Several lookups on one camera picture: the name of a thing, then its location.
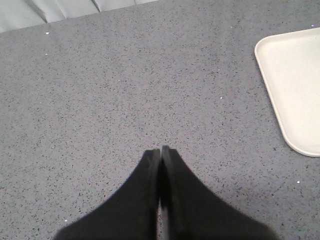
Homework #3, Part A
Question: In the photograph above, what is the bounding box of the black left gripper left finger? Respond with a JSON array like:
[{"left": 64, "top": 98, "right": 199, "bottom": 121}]
[{"left": 54, "top": 149, "right": 161, "bottom": 240}]

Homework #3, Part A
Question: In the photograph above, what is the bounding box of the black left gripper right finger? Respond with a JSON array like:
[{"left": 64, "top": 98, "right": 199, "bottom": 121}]
[{"left": 160, "top": 146, "right": 278, "bottom": 240}]

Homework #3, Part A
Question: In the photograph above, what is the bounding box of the cream rectangular plastic tray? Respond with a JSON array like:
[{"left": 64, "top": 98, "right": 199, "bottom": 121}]
[{"left": 254, "top": 28, "right": 320, "bottom": 157}]

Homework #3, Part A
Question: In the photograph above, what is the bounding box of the grey pleated curtain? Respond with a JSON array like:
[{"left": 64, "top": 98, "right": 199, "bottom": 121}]
[{"left": 0, "top": 0, "right": 150, "bottom": 33}]

